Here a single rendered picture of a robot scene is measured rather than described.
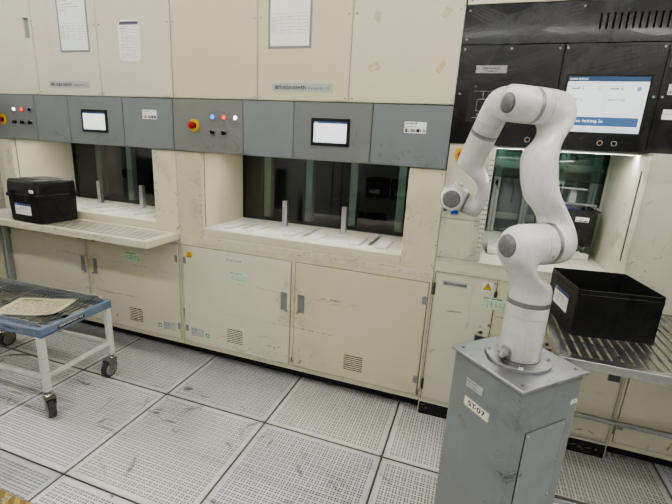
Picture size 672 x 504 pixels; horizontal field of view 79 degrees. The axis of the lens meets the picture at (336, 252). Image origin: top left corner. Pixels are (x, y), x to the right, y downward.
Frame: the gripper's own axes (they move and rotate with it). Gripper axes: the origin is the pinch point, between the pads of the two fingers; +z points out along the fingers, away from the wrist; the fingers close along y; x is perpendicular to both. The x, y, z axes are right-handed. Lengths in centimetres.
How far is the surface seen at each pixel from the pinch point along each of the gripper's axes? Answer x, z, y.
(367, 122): 27, 12, -45
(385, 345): -85, 12, -26
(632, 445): -109, 12, 91
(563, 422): -60, -61, 42
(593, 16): 69, 13, 41
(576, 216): -11, 44, 57
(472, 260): -32.8, 13.1, 10.8
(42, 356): -88, -63, -175
